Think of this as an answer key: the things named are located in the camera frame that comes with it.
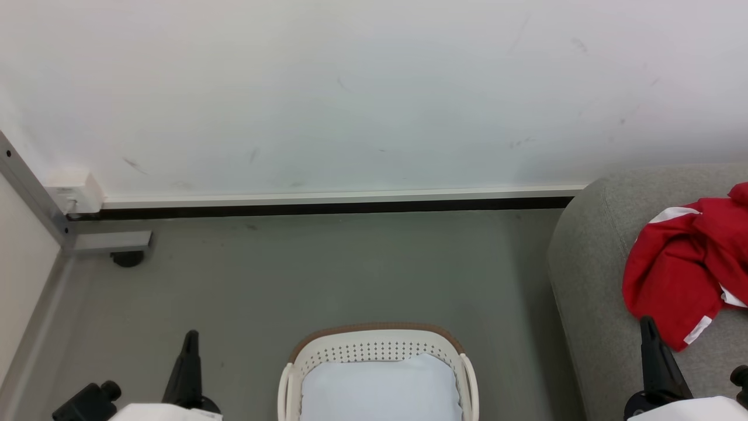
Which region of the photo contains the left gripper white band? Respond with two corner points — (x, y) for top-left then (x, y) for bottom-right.
(108, 330), (223, 421)

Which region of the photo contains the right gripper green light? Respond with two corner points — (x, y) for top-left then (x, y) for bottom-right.
(622, 316), (748, 421)

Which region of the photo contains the red and white garment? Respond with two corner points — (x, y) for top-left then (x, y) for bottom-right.
(622, 182), (748, 353)

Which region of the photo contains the white perforated laundry basket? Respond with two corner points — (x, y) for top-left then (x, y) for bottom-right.
(278, 322), (480, 421)

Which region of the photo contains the grey fabric sofa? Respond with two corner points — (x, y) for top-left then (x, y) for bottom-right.
(548, 164), (748, 421)

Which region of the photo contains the grey aluminium foot bar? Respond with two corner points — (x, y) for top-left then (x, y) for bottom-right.
(64, 230), (154, 255)

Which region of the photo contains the pale blue cloth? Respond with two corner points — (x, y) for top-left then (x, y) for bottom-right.
(300, 353), (463, 421)

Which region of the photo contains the white and black baseboard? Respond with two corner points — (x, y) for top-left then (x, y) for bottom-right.
(67, 185), (588, 221)

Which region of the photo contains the white wall outlet box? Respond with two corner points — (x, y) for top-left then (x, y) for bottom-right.
(46, 171), (105, 215)

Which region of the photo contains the grey aluminium frame post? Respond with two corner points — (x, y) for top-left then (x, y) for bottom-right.
(0, 132), (77, 252)

